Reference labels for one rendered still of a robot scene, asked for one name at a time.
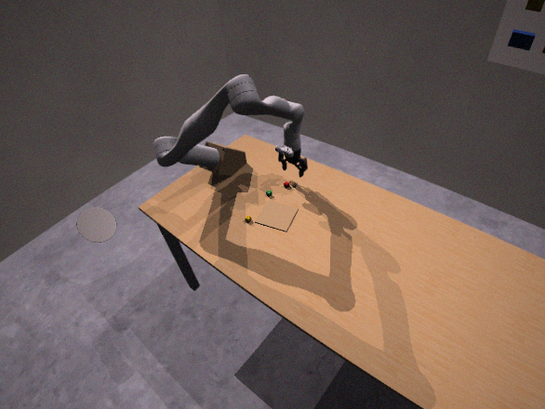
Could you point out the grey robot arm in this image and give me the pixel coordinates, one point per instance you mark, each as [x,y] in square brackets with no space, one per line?
[244,100]

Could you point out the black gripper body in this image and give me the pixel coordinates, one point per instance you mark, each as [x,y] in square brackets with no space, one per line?
[296,157]

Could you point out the tan flat mat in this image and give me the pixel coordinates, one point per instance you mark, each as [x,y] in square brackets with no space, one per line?
[277,215]

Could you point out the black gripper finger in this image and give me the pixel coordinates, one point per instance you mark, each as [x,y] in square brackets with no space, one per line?
[302,164]
[281,159]

